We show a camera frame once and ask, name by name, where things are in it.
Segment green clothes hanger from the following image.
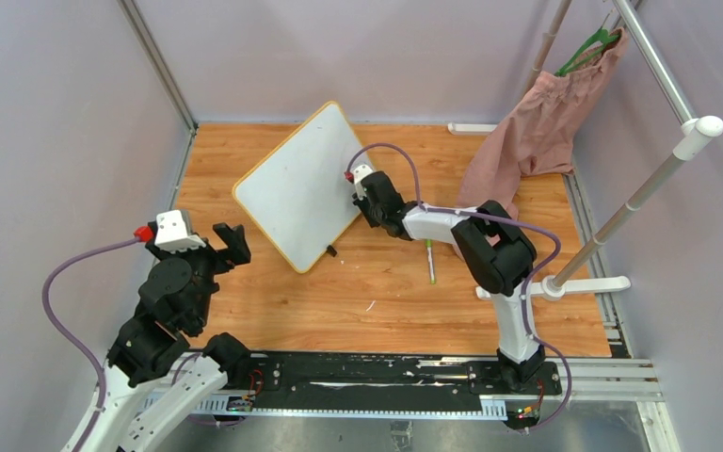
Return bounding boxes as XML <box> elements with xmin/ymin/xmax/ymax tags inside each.
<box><xmin>554</xmin><ymin>27</ymin><xmax>620</xmax><ymax>77</ymax></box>

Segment white metal clothes rack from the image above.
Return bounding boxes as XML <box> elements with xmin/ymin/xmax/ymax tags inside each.
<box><xmin>447</xmin><ymin>0</ymin><xmax>723</xmax><ymax>302</ymax></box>

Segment purple cable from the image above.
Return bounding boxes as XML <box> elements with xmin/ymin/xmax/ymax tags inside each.
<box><xmin>41</xmin><ymin>225</ymin><xmax>157</xmax><ymax>452</ymax></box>
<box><xmin>344</xmin><ymin>142</ymin><xmax>576</xmax><ymax>431</ymax></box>

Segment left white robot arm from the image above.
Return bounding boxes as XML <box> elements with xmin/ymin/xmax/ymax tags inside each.
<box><xmin>41</xmin><ymin>211</ymin><xmax>252</xmax><ymax>451</ymax></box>

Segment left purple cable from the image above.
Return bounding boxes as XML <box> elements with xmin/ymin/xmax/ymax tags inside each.
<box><xmin>41</xmin><ymin>225</ymin><xmax>157</xmax><ymax>452</ymax></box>

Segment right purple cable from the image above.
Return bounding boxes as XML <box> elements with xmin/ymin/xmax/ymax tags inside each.
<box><xmin>344</xmin><ymin>142</ymin><xmax>576</xmax><ymax>431</ymax></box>

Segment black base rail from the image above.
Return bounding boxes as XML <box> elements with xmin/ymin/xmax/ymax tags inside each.
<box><xmin>191</xmin><ymin>351</ymin><xmax>566</xmax><ymax>429</ymax></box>

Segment yellow-framed whiteboard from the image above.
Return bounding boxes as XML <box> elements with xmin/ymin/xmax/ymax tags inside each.
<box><xmin>232</xmin><ymin>101</ymin><xmax>362</xmax><ymax>273</ymax></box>

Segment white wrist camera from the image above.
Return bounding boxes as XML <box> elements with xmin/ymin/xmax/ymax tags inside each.
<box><xmin>350</xmin><ymin>164</ymin><xmax>376</xmax><ymax>184</ymax></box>
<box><xmin>153</xmin><ymin>210</ymin><xmax>206</xmax><ymax>253</ymax></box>

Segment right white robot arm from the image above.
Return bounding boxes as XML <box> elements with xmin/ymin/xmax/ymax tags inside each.
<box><xmin>345</xmin><ymin>165</ymin><xmax>546</xmax><ymax>394</ymax></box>

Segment white green marker pen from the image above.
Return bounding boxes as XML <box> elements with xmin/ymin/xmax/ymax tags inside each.
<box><xmin>425</xmin><ymin>239</ymin><xmax>436</xmax><ymax>284</ymax></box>

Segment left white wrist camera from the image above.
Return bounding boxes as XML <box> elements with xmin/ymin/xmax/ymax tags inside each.
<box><xmin>153</xmin><ymin>210</ymin><xmax>206</xmax><ymax>253</ymax></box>

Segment pink cloth shorts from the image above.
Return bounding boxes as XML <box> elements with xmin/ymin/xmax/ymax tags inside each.
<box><xmin>456</xmin><ymin>27</ymin><xmax>630</xmax><ymax>218</ymax></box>

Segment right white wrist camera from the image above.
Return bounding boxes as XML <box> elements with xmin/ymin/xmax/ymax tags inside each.
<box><xmin>350</xmin><ymin>164</ymin><xmax>376</xmax><ymax>184</ymax></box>

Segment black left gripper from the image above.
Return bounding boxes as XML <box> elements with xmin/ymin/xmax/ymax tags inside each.
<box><xmin>150</xmin><ymin>220</ymin><xmax>251</xmax><ymax>327</ymax></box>

